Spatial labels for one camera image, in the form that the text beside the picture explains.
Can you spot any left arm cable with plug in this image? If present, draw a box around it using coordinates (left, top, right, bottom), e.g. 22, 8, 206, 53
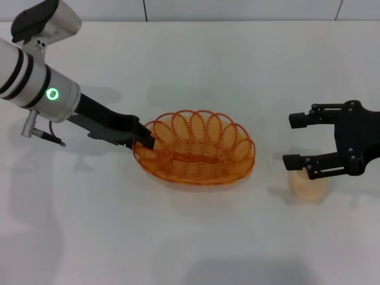
20, 110, 67, 147

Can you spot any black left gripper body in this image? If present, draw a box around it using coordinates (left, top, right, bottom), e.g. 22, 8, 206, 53
68, 93, 141, 150

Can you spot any orange wire basket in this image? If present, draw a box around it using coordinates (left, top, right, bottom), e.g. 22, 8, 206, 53
132, 109, 256, 186

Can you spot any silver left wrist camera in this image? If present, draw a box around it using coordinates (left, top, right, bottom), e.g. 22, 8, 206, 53
11, 0, 83, 57

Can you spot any pale round bread bun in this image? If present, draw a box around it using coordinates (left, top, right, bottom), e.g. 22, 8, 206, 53
287, 169, 330, 203

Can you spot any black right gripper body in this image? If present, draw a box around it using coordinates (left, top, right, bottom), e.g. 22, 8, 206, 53
333, 100, 380, 177

